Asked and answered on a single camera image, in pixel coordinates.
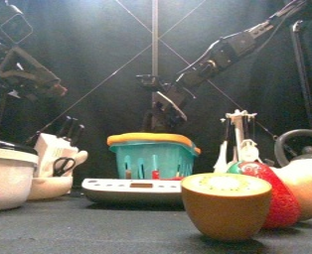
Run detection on toy kiwi half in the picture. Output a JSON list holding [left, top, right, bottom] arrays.
[[180, 172, 272, 242]]

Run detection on white pot with black lid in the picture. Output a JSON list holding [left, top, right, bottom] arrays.
[[0, 126, 41, 213]]

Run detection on red toy strawberry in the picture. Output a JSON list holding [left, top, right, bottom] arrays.
[[227, 161, 302, 230]]

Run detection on white toy spatula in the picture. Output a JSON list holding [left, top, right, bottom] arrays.
[[212, 140, 229, 174]]

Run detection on white knife block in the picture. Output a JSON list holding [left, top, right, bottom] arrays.
[[31, 132, 89, 180]]

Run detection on black metal stand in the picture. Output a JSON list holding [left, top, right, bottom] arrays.
[[290, 19, 312, 131]]

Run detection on orange white round object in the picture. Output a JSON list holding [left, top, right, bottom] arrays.
[[274, 172, 312, 222]]

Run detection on white kettle with black handle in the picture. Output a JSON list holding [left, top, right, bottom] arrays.
[[272, 128, 312, 188]]

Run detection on grey vertical frame pole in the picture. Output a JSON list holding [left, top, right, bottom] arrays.
[[150, 0, 160, 110]]

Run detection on teal basket with orange rim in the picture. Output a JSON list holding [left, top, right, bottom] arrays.
[[105, 132, 203, 182]]

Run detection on white bowl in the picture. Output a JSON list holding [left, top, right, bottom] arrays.
[[26, 175, 75, 201]]

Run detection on white utensil rack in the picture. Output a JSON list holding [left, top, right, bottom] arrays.
[[219, 108, 259, 167]]

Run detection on black scissors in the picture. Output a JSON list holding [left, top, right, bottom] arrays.
[[51, 157, 77, 179]]

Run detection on black knife handle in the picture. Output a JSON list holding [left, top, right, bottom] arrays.
[[66, 117, 79, 142], [57, 115, 74, 139], [73, 124, 85, 147]]

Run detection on white kitchen scale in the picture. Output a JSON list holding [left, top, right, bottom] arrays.
[[79, 178, 187, 205]]

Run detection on white toy spoon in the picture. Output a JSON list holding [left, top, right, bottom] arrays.
[[239, 138, 260, 164]]

